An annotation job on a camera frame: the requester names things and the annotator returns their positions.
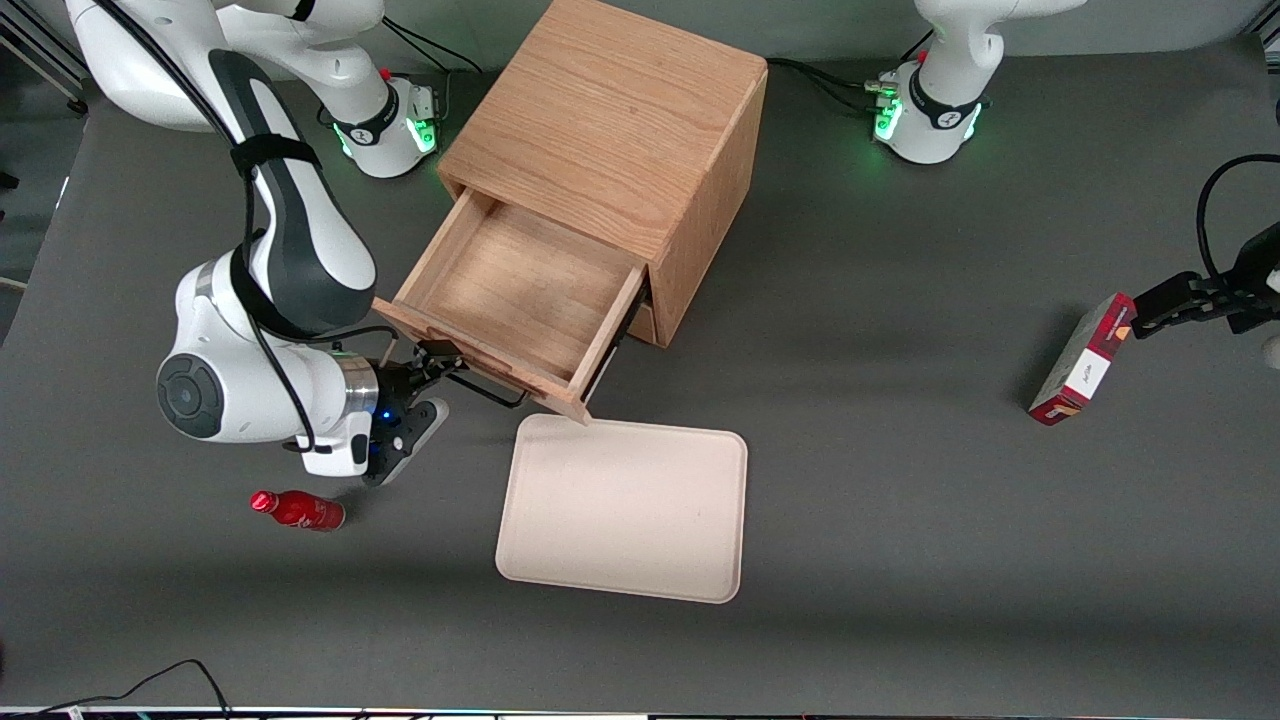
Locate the cream plastic tray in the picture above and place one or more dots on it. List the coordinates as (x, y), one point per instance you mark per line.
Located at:
(620, 510)

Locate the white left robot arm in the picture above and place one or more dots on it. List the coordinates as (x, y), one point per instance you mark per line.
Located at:
(940, 110)

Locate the wooden drawer cabinet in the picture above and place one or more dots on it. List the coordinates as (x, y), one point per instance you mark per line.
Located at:
(610, 110)

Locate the red and white carton box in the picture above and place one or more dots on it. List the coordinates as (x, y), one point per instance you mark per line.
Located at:
(1085, 360)

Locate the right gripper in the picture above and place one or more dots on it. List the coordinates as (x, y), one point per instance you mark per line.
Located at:
(398, 384)

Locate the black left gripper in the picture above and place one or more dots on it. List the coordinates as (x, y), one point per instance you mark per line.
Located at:
(1252, 281)

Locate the black stand leg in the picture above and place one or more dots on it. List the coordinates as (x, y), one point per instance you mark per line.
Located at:
(45, 70)

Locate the red bottle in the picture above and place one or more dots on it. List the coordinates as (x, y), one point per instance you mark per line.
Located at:
(300, 511)

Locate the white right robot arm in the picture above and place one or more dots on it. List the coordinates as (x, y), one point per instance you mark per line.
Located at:
(300, 230)

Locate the wooden drawer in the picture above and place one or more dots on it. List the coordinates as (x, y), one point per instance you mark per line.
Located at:
(520, 290)

